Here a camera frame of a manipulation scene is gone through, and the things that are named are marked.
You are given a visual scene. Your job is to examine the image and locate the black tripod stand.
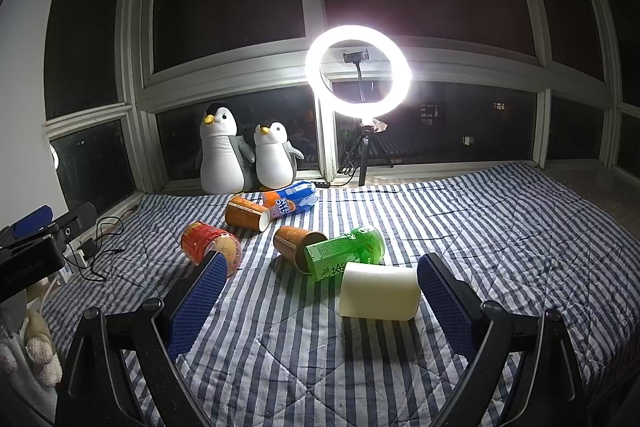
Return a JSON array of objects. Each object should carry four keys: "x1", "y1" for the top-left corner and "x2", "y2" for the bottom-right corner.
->
[{"x1": 337, "y1": 124, "x2": 394, "y2": 186}]

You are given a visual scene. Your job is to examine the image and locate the ring light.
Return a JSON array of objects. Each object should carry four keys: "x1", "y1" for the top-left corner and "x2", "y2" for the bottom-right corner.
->
[{"x1": 305, "y1": 25, "x2": 413, "y2": 120}]

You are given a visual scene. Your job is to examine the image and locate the brown ornate paper cup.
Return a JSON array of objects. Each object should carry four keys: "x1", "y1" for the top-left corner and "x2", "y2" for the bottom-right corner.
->
[{"x1": 273, "y1": 225, "x2": 328, "y2": 275}]

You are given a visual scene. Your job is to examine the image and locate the striped blue white quilt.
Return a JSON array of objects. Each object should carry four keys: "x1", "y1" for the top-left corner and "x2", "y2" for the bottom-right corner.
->
[{"x1": 43, "y1": 164, "x2": 639, "y2": 426}]

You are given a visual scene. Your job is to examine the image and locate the white window frame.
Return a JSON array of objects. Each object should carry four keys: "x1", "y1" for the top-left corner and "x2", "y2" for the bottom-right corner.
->
[{"x1": 43, "y1": 0, "x2": 639, "y2": 192}]

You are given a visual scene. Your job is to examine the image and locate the black cable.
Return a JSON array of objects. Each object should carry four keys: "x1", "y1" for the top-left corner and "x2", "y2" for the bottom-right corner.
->
[{"x1": 69, "y1": 215, "x2": 126, "y2": 283}]

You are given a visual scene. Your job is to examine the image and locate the beige plush toy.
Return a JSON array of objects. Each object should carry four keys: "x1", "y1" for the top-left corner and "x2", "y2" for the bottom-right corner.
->
[{"x1": 24, "y1": 309, "x2": 63, "y2": 388}]

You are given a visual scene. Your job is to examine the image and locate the white plastic cup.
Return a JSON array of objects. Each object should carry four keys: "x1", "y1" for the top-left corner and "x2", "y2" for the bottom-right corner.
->
[{"x1": 338, "y1": 262, "x2": 421, "y2": 322}]

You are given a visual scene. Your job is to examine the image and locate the red yellow paper cup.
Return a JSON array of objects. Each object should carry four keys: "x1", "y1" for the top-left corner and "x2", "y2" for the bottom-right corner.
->
[{"x1": 180, "y1": 221, "x2": 242, "y2": 277}]

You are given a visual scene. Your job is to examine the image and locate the phone holder clamp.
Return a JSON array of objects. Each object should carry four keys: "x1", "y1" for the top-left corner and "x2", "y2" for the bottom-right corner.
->
[{"x1": 343, "y1": 49, "x2": 369, "y2": 103}]

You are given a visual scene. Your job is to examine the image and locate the green patterned cup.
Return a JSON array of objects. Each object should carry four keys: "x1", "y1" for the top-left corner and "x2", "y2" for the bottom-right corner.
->
[{"x1": 305, "y1": 227, "x2": 385, "y2": 282}]

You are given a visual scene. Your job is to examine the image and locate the large penguin plush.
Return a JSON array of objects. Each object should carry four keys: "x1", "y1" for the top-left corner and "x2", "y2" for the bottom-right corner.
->
[{"x1": 200, "y1": 104, "x2": 256, "y2": 195}]

